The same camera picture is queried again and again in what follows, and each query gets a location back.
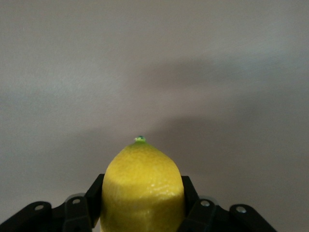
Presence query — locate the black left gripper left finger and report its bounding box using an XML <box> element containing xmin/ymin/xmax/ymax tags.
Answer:
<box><xmin>0</xmin><ymin>173</ymin><xmax>106</xmax><ymax>232</ymax></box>

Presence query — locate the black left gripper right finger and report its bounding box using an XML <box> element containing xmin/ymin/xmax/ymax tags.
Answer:
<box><xmin>178</xmin><ymin>175</ymin><xmax>278</xmax><ymax>232</ymax></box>

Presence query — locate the yellow lemon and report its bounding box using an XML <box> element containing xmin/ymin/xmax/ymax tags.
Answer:
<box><xmin>99</xmin><ymin>136</ymin><xmax>185</xmax><ymax>232</ymax></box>

